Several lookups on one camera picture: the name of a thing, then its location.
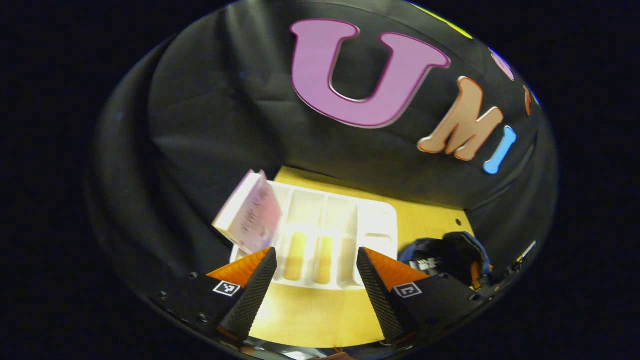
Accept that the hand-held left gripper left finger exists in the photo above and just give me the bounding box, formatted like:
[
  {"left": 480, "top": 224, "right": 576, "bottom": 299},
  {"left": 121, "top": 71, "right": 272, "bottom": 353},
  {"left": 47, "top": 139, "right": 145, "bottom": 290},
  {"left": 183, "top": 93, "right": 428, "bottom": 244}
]
[{"left": 149, "top": 246, "right": 279, "bottom": 344}]

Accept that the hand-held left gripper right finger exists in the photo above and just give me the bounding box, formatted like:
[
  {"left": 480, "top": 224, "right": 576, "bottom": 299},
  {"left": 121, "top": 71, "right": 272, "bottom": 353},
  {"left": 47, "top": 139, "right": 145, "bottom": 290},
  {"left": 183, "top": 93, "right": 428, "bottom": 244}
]
[{"left": 356, "top": 247, "right": 488, "bottom": 345}]

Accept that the blue schoolbag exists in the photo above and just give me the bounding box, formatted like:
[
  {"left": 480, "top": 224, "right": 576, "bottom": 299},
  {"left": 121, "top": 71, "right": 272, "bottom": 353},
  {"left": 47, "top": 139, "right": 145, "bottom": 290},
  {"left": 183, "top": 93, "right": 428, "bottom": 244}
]
[{"left": 398, "top": 231, "right": 494, "bottom": 290}]

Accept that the pink cover book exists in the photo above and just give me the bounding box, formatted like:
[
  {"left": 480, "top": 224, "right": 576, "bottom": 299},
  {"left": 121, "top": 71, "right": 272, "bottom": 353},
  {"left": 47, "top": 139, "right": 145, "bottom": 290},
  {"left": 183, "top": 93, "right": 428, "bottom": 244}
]
[{"left": 212, "top": 170, "right": 283, "bottom": 256}]

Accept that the white bookshelf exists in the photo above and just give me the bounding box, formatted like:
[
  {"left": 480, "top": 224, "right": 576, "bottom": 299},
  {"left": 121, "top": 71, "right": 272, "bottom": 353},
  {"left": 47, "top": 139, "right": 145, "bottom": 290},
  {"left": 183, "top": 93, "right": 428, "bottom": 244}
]
[{"left": 230, "top": 180, "right": 399, "bottom": 291}]

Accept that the black backdrop cloth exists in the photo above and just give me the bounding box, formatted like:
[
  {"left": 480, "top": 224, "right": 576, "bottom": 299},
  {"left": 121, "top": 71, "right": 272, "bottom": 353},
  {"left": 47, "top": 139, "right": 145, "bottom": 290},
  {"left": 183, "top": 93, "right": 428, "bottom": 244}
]
[{"left": 85, "top": 0, "right": 558, "bottom": 346}]

